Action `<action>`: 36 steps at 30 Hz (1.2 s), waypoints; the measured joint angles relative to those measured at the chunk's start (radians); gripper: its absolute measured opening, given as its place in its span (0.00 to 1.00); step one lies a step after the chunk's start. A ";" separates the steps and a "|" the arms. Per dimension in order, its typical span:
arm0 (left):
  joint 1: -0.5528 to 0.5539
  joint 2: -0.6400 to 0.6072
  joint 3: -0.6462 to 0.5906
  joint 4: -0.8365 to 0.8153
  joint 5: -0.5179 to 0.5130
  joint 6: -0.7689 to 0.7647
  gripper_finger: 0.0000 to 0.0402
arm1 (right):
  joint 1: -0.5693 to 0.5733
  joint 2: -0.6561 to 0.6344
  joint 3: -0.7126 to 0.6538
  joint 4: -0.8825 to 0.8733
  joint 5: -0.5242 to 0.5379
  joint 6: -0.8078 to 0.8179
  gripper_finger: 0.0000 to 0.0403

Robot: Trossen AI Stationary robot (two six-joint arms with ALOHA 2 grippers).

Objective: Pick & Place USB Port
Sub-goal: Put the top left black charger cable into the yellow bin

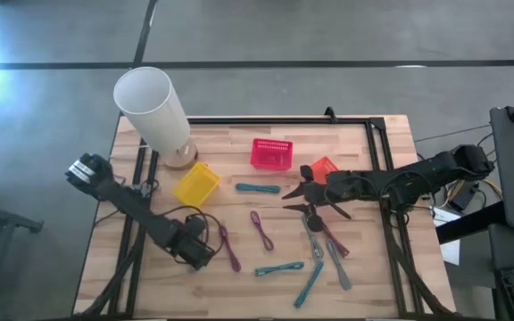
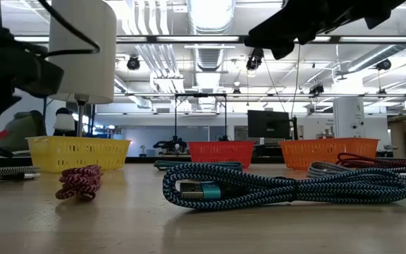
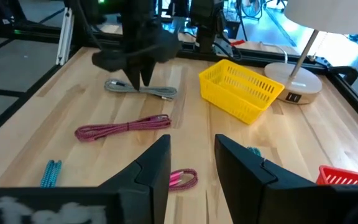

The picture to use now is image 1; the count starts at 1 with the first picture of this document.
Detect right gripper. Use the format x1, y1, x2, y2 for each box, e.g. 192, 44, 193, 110
282, 164, 361, 235

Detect black beam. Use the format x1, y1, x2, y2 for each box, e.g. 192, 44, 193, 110
435, 200, 508, 244

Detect red plastic basket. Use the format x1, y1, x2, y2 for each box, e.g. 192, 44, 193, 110
250, 137, 294, 172

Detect orange plastic basket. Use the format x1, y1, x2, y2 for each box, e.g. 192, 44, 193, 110
310, 155, 341, 186

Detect purple braided USB cable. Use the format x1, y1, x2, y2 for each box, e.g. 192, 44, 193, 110
218, 224, 243, 273
250, 210, 275, 252

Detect thin black floor cable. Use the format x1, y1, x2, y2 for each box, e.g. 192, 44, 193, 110
412, 124, 493, 144

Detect black power adapter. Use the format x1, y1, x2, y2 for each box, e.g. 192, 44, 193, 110
448, 180, 479, 213

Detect yellow plastic basket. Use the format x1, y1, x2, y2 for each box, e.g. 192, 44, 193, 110
170, 161, 222, 210

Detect white cylindrical table lamp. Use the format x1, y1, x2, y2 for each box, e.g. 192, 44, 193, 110
112, 66, 199, 170

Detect maroon braided USB cable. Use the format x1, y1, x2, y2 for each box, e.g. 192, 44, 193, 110
320, 221, 351, 259

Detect white paper sheet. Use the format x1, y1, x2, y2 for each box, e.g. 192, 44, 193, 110
433, 207, 461, 267

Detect black aluminium table frame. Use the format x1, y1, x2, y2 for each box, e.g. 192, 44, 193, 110
78, 116, 454, 318

